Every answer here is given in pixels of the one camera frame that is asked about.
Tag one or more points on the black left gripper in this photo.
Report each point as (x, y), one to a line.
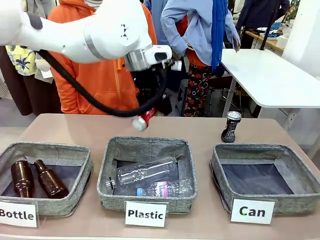
(147, 82)

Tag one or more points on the crushed red can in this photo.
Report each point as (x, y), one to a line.
(143, 121)

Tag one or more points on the large clear plastic bottle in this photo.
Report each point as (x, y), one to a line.
(145, 171)

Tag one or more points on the small pink-label plastic bottle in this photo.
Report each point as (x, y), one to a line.
(165, 188)

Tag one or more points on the brown glass bottle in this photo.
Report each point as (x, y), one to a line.
(22, 178)
(51, 180)

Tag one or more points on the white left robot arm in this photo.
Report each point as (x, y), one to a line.
(75, 32)

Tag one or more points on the grey basket with Plastic sign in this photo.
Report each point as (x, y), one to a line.
(147, 147)

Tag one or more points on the black drink can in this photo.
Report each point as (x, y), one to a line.
(230, 128)

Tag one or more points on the grey basket with Bottle sign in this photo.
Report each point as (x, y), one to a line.
(62, 202)

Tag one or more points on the white Can label sign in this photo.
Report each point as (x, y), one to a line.
(252, 211)

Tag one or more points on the grey basket with Can sign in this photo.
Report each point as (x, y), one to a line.
(297, 165)

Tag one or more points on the grey step stool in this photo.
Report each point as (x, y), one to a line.
(181, 97)

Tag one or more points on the person in orange hoodie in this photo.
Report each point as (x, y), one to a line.
(100, 82)

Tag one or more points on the person in blue shirt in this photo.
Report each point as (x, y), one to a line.
(197, 30)

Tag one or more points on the white Plastic label sign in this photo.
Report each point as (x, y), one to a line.
(145, 214)

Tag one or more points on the white side table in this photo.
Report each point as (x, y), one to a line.
(267, 80)

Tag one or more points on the wooden background desk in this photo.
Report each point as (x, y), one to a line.
(268, 41)

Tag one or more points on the yellow floral shirt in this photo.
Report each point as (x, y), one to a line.
(21, 61)

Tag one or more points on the person in navy jacket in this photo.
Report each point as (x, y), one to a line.
(260, 12)

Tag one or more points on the grey jacket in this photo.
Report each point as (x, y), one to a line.
(40, 6)

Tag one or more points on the white Bottle label sign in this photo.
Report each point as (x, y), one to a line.
(17, 214)

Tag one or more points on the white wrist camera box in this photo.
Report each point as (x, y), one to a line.
(177, 65)

